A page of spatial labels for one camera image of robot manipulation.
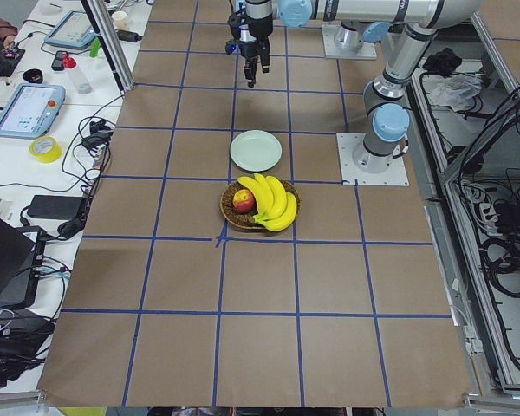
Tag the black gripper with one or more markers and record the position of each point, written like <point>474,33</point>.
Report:
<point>258,29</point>

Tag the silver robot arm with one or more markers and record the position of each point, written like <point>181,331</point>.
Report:
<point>387,120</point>
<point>429,14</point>

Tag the pale green plate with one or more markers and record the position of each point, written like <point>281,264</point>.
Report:
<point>256,150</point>

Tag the red apple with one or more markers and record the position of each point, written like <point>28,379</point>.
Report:
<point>243,201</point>

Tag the paper cup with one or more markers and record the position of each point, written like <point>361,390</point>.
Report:
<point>120,19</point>

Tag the yellow banana bunch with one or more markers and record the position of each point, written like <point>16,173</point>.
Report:
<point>276,208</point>

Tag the woven wicker basket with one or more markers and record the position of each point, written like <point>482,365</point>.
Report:
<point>240,221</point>

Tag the far teach pendant tablet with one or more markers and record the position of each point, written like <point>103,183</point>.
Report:
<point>74,31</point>

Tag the teach pendant tablet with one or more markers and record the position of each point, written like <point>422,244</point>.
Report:
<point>74,31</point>
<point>31,110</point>

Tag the clear bottle red cap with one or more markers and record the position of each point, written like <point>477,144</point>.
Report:
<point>76,75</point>

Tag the black phone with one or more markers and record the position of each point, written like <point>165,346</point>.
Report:
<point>57,63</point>

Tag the white crumpled cloth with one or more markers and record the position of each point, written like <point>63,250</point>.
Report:
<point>457,92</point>

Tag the yellow tape roll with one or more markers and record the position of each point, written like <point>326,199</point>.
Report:
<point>45,149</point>

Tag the black small bowl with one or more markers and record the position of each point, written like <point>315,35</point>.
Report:
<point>33,75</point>

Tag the near teach pendant tablet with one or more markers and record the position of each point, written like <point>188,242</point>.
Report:
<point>31,110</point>

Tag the black power adapter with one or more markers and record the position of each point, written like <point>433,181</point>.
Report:
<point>54,207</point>

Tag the black laptop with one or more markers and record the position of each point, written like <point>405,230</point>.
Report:
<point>21,251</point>

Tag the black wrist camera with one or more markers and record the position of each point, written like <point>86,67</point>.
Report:
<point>234,21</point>

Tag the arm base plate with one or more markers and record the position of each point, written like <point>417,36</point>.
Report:
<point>359,167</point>
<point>342,43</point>

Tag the aluminium frame post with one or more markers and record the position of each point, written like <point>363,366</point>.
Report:
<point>104,29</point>

